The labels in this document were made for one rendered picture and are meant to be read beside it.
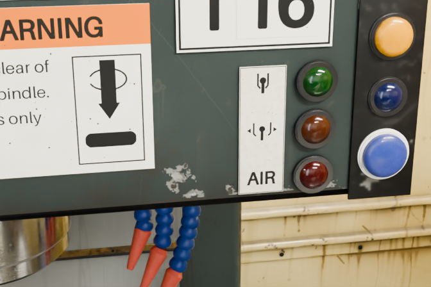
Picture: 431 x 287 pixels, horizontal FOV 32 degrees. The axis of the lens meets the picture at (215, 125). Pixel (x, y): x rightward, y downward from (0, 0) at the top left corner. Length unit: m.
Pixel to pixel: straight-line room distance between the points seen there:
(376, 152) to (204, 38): 0.14
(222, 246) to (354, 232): 0.55
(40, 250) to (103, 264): 0.57
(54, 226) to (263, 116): 0.26
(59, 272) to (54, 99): 0.80
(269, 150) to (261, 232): 1.22
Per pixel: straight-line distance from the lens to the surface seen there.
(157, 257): 0.70
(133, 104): 0.46
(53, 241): 0.67
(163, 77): 0.46
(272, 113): 0.47
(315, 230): 1.73
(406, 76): 0.50
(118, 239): 1.20
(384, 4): 0.48
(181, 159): 0.47
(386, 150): 0.50
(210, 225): 1.26
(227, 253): 1.29
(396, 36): 0.48
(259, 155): 0.48
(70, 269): 1.23
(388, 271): 1.86
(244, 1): 0.45
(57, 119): 0.46
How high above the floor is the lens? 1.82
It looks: 19 degrees down
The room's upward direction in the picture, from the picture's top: straight up
